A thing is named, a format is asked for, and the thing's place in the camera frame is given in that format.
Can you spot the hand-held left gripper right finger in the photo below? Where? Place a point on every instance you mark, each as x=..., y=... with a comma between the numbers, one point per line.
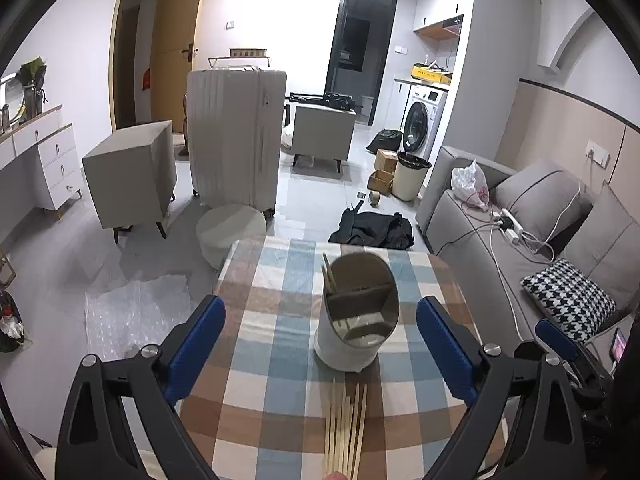
x=445, y=345

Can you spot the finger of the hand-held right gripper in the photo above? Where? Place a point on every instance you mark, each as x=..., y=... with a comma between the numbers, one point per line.
x=555, y=335

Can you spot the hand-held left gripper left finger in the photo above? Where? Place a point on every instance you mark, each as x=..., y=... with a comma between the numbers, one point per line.
x=197, y=340

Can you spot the white grey utensil holder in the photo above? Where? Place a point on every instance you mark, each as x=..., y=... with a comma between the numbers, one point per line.
x=345, y=345

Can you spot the thin wooden chopstick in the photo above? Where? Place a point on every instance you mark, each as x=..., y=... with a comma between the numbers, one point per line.
x=327, y=272
x=333, y=282

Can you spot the pile of wooden chopsticks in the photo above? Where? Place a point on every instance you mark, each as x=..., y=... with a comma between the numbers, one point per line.
x=345, y=435

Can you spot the houndstooth pillow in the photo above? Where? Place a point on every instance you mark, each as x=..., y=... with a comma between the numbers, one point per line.
x=565, y=295

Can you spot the phone with lit screen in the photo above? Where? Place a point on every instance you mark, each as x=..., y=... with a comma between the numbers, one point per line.
x=620, y=345

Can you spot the bubble wrap sheet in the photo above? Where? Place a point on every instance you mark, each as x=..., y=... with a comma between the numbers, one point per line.
x=130, y=315

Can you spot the checked tablecloth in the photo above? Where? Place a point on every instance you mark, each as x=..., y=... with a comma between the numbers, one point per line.
x=270, y=320

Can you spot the grey sofa cushion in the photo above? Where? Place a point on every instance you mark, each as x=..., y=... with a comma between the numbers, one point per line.
x=545, y=195
x=610, y=250

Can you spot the white power strip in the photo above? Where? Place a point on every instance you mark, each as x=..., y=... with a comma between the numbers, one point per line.
x=511, y=233

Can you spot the round grey stool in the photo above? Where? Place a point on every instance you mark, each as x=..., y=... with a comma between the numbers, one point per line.
x=230, y=232

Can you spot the grey sofa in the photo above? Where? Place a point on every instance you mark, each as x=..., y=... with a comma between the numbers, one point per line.
x=465, y=230

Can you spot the black clothing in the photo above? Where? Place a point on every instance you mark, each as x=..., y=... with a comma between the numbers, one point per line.
x=375, y=230

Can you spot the brown tape roll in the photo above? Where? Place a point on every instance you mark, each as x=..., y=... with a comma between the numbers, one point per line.
x=375, y=198

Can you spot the white plastic bag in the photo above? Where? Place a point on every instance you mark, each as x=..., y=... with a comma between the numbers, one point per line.
x=467, y=180

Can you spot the cream trash bin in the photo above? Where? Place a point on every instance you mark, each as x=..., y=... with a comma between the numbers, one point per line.
x=407, y=180

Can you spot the grey cabinet on legs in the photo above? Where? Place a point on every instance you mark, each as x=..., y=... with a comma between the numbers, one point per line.
x=130, y=180
x=322, y=130

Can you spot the open cardboard box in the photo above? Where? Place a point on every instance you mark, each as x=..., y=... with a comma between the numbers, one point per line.
x=380, y=182

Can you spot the black trash bag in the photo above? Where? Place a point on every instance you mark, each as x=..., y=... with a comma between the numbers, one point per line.
x=10, y=325

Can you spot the closed cardboard box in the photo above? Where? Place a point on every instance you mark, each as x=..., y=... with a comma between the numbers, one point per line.
x=386, y=160

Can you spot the cream cloth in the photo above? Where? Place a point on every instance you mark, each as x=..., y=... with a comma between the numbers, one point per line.
x=47, y=465

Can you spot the white ribbed suitcase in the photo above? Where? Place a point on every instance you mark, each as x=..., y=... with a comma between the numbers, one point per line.
x=230, y=135

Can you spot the white dresser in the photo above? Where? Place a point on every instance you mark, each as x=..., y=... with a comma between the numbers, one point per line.
x=55, y=160

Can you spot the white washing machine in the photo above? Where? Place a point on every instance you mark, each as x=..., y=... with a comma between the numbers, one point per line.
x=425, y=110

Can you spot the wooden door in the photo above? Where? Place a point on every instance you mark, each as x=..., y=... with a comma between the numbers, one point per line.
x=175, y=85

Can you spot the red door ornament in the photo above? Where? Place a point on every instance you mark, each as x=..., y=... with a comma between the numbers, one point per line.
x=146, y=80

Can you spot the yellow box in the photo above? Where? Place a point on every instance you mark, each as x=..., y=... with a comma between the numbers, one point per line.
x=430, y=75

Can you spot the black tripod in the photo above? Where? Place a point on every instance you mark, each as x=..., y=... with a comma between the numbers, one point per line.
x=330, y=99

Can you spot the round mirror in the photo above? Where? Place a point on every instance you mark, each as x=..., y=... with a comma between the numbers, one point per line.
x=12, y=105

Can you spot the dark wrapped bouquet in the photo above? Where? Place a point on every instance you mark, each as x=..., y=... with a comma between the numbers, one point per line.
x=32, y=75

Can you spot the dark glass door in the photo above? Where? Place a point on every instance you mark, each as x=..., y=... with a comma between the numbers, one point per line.
x=360, y=35

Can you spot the wall socket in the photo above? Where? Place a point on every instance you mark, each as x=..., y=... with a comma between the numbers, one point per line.
x=598, y=156

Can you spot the wooden frame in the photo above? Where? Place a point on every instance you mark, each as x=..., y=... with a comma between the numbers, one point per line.
x=6, y=270

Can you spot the wooden wall shelf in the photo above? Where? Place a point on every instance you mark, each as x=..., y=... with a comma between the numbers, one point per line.
x=440, y=31

